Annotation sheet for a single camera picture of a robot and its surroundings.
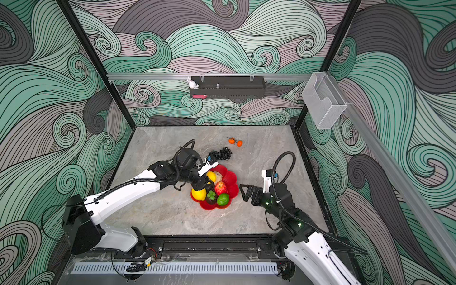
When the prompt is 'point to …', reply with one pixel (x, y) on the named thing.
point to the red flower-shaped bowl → (230, 179)
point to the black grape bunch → (224, 154)
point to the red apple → (219, 187)
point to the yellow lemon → (199, 195)
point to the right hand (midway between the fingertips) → (245, 189)
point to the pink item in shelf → (199, 96)
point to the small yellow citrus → (212, 176)
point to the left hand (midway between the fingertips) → (210, 176)
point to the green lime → (223, 199)
